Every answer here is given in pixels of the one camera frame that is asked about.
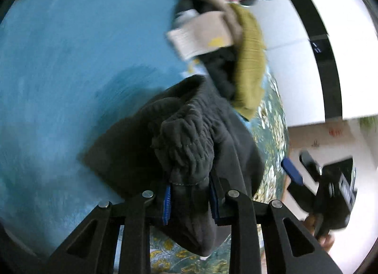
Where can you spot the black garment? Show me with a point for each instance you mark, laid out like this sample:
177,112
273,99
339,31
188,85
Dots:
220,70

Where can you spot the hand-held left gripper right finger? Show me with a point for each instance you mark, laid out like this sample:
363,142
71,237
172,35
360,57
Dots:
213,203

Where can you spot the person's right hand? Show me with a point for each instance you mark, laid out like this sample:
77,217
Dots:
324,241

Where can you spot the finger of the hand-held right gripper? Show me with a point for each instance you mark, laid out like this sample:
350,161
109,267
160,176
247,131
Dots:
292,170
310,162

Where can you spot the black trim strip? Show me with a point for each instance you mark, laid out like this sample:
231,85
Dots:
322,26

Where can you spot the beige garment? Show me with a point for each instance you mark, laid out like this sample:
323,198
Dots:
203,33

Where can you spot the teal floral blanket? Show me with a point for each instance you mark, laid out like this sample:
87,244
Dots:
73,55

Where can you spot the dark grey fleece pants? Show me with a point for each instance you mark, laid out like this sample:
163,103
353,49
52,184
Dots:
189,144

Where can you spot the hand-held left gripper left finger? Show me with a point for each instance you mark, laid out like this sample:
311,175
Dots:
167,206

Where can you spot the olive green knit sweater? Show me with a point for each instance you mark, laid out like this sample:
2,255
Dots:
251,61

